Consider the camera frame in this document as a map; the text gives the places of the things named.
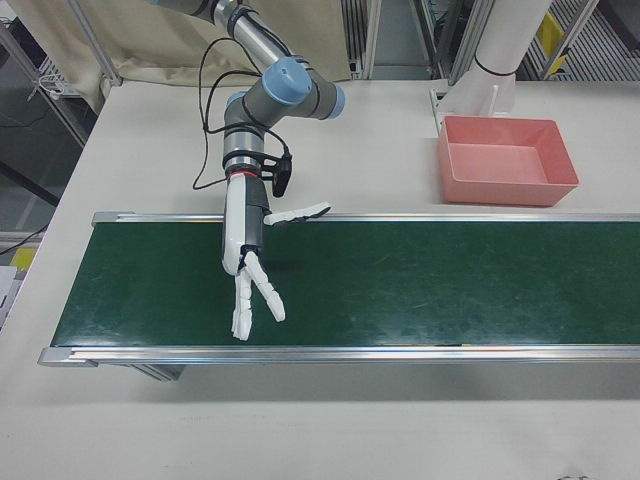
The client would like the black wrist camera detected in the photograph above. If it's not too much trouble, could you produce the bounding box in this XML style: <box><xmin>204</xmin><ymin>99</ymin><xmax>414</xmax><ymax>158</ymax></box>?
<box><xmin>259</xmin><ymin>153</ymin><xmax>295</xmax><ymax>197</ymax></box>

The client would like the pink plastic box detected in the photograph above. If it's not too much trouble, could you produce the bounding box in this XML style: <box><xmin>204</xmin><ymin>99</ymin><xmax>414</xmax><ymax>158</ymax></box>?
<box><xmin>436</xmin><ymin>114</ymin><xmax>580</xmax><ymax>207</ymax></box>

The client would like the beige curtain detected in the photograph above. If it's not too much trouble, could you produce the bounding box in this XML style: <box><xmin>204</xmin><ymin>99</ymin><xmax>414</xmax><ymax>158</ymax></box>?
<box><xmin>14</xmin><ymin>0</ymin><xmax>352</xmax><ymax>109</ymax></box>

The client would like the yellow plastic block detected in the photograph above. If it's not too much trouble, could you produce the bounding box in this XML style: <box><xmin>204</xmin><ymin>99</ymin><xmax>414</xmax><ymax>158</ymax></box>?
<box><xmin>536</xmin><ymin>11</ymin><xmax>572</xmax><ymax>77</ymax></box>

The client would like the aluminium frame post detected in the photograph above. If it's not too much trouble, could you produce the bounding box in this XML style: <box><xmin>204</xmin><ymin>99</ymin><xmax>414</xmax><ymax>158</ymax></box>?
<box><xmin>74</xmin><ymin>0</ymin><xmax>124</xmax><ymax>87</ymax></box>
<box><xmin>341</xmin><ymin>0</ymin><xmax>392</xmax><ymax>81</ymax></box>

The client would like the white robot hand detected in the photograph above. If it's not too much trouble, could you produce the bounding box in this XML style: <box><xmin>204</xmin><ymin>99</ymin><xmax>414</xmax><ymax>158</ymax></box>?
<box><xmin>219</xmin><ymin>172</ymin><xmax>333</xmax><ymax>342</ymax></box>

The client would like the green conveyor belt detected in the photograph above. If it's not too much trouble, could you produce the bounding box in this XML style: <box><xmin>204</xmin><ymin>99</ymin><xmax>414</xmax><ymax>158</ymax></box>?
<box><xmin>38</xmin><ymin>210</ymin><xmax>640</xmax><ymax>384</ymax></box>

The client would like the grey ribbed metal platform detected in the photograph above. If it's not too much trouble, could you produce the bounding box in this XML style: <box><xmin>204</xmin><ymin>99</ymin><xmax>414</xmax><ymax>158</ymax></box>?
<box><xmin>519</xmin><ymin>0</ymin><xmax>640</xmax><ymax>82</ymax></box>

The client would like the black cable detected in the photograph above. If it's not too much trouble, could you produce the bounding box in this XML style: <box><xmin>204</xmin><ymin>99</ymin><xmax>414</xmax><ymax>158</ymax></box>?
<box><xmin>191</xmin><ymin>37</ymin><xmax>301</xmax><ymax>192</ymax></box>

